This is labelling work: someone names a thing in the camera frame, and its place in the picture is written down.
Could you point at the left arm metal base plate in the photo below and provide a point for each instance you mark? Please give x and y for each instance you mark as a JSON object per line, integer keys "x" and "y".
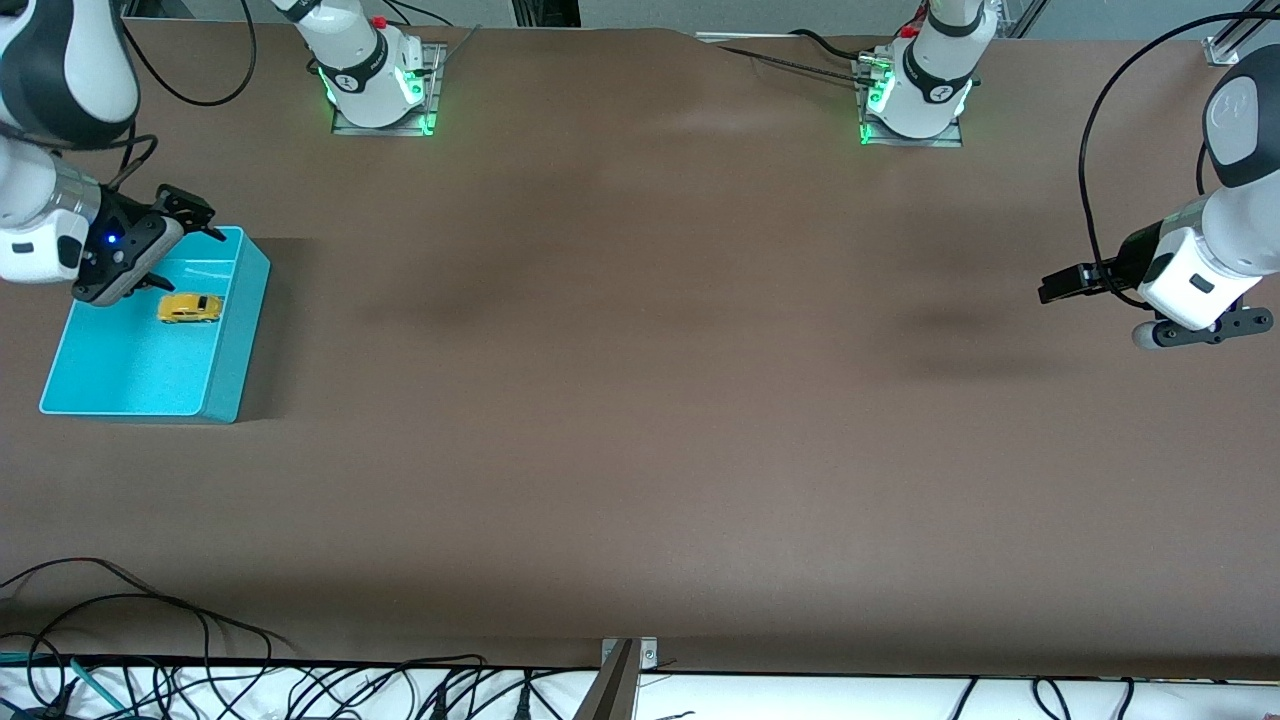
{"x": 945, "y": 140}

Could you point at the teal plastic storage bin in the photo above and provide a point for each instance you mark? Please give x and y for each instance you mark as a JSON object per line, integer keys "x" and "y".
{"x": 130, "y": 370}

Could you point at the yellow beetle toy car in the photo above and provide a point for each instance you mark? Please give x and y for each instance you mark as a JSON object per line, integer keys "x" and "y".
{"x": 190, "y": 308}

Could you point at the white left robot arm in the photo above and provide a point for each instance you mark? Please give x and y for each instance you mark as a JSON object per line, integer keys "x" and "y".
{"x": 1235, "y": 230}

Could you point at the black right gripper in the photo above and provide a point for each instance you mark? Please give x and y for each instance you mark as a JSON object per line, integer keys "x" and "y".
{"x": 132, "y": 246}

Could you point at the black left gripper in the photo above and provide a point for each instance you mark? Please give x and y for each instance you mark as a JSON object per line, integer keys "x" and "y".
{"x": 1128, "y": 262}

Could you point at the dark metal bar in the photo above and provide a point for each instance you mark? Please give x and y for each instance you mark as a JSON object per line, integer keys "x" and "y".
{"x": 610, "y": 695}

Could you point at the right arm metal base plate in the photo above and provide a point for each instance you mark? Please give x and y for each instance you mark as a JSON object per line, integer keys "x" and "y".
{"x": 432, "y": 80}

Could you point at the silver metal bracket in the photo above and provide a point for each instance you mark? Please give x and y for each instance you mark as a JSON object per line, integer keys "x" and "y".
{"x": 648, "y": 655}

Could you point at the black power plug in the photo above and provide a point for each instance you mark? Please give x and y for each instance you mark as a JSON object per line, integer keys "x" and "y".
{"x": 525, "y": 700}
{"x": 437, "y": 703}

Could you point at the aluminium frame profile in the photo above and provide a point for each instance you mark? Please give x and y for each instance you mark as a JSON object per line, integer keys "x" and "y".
{"x": 1222, "y": 50}
{"x": 1020, "y": 15}

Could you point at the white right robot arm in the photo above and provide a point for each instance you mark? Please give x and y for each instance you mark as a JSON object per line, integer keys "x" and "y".
{"x": 30, "y": 250}

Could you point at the white lower shelf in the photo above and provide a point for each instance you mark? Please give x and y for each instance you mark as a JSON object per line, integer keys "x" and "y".
{"x": 800, "y": 700}

